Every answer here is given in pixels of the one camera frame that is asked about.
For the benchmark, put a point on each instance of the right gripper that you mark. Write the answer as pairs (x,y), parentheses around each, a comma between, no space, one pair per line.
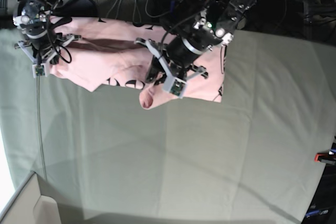
(46,52)

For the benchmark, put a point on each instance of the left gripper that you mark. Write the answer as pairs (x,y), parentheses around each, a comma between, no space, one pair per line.
(180,56)

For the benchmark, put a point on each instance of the red black table clamp right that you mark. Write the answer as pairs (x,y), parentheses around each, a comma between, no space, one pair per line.
(327,157)

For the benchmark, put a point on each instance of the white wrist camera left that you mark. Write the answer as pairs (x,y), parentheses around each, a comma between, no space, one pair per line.
(175,86)

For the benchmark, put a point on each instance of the green table cloth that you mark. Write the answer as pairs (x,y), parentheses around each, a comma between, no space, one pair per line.
(248,159)

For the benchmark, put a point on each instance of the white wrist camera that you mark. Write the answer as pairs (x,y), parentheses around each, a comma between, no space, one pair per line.
(175,86)
(41,70)

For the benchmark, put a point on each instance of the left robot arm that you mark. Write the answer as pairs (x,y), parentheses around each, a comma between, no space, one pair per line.
(191,29)

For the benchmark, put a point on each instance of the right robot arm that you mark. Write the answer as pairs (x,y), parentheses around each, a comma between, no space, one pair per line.
(32,18)

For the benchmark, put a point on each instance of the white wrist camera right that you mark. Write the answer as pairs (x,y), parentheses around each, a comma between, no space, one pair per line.
(41,70)

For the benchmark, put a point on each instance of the beige cardboard box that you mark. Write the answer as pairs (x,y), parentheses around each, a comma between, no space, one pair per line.
(28,205)

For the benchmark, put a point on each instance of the pink t-shirt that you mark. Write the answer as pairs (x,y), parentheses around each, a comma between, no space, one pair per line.
(106,54)

